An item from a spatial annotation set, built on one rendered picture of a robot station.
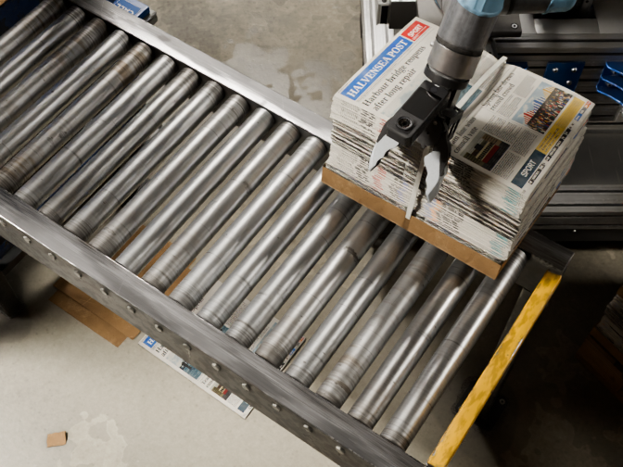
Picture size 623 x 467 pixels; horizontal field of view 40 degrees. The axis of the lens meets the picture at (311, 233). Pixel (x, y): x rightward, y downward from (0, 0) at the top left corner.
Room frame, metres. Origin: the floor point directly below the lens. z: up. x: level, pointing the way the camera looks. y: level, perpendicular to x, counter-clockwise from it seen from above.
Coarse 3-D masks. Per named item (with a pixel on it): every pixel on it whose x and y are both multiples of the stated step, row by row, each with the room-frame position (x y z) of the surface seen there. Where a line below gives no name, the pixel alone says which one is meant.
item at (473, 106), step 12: (492, 60) 1.09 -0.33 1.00; (480, 72) 1.05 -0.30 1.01; (504, 72) 1.06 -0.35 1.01; (468, 84) 1.02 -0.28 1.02; (492, 84) 1.02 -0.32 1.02; (480, 96) 0.99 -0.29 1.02; (468, 108) 0.95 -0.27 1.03; (480, 108) 0.96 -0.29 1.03; (468, 120) 0.92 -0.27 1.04; (456, 132) 0.89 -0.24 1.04; (420, 144) 0.87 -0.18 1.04; (408, 156) 0.87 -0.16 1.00; (420, 156) 0.87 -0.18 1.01; (408, 168) 0.87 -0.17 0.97; (408, 180) 0.86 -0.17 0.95; (408, 192) 0.86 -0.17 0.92; (420, 192) 0.85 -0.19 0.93; (396, 204) 0.86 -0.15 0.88; (408, 204) 0.85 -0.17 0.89; (420, 204) 0.84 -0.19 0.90; (420, 216) 0.83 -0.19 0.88
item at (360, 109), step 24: (408, 24) 1.17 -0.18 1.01; (432, 24) 1.18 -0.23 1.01; (384, 48) 1.10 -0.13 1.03; (408, 48) 1.10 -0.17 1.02; (360, 72) 1.03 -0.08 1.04; (384, 72) 1.03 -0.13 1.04; (408, 72) 1.03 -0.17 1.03; (336, 96) 0.97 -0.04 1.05; (360, 96) 0.97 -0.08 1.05; (384, 96) 0.97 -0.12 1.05; (408, 96) 0.97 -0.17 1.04; (336, 120) 0.96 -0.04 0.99; (360, 120) 0.93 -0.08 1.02; (384, 120) 0.91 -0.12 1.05; (336, 144) 0.95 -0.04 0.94; (360, 144) 0.92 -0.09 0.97; (336, 168) 0.94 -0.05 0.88; (360, 168) 0.91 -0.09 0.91; (384, 168) 0.89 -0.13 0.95; (384, 192) 0.88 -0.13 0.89
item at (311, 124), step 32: (64, 0) 1.47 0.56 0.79; (96, 0) 1.46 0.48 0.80; (128, 32) 1.36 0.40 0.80; (160, 32) 1.36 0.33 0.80; (192, 64) 1.27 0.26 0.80; (224, 64) 1.27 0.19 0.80; (256, 96) 1.18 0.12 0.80; (320, 128) 1.09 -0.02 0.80; (320, 160) 1.07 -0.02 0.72; (544, 256) 0.80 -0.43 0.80
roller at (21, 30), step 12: (48, 0) 1.46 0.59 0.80; (60, 0) 1.46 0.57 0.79; (36, 12) 1.42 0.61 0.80; (48, 12) 1.43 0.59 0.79; (60, 12) 1.45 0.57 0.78; (24, 24) 1.38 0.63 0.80; (36, 24) 1.39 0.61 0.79; (48, 24) 1.41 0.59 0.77; (0, 36) 1.35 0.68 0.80; (12, 36) 1.35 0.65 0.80; (24, 36) 1.36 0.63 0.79; (0, 48) 1.31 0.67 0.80; (12, 48) 1.33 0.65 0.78; (0, 60) 1.29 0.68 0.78
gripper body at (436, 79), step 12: (432, 72) 0.89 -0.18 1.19; (444, 84) 0.87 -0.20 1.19; (456, 84) 0.87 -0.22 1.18; (456, 96) 0.90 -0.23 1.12; (444, 108) 0.88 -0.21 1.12; (456, 108) 0.90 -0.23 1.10; (432, 120) 0.85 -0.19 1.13; (444, 120) 0.85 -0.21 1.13; (456, 120) 0.88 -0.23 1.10; (432, 132) 0.84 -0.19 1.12; (432, 144) 0.82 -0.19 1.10
